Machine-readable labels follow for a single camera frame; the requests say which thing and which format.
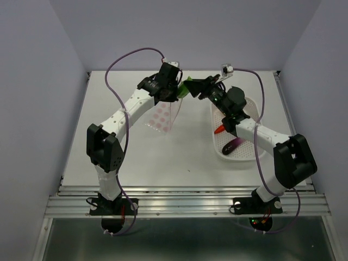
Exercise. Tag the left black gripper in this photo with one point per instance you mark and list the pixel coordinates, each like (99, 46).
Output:
(174, 97)

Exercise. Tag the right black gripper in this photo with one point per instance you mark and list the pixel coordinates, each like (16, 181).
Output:
(204, 85)

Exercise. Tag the green toy leaf vegetable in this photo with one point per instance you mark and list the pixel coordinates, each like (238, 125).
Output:
(182, 89)

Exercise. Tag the clear zip top bag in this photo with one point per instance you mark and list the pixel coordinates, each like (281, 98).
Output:
(162, 116)

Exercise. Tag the purple toy eggplant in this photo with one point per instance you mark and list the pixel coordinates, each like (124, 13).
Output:
(231, 146)

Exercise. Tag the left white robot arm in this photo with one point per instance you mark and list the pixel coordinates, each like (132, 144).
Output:
(103, 141)

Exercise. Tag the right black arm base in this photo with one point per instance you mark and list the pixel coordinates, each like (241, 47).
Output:
(259, 210)

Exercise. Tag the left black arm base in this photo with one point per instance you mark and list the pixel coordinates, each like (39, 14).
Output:
(118, 216)

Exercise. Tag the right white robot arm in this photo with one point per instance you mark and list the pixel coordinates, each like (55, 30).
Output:
(293, 159)

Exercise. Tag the orange toy carrot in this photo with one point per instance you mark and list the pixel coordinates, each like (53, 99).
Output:
(220, 129)

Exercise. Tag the white perforated plastic basket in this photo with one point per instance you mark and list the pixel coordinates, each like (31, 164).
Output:
(245, 151)

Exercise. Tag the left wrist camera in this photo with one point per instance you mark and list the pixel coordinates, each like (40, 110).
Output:
(174, 63)

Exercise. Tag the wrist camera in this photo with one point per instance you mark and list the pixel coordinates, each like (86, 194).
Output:
(226, 70)
(174, 63)

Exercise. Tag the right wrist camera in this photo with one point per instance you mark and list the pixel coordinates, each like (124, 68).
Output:
(226, 70)

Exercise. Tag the aluminium rail frame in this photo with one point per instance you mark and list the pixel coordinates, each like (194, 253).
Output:
(184, 190)

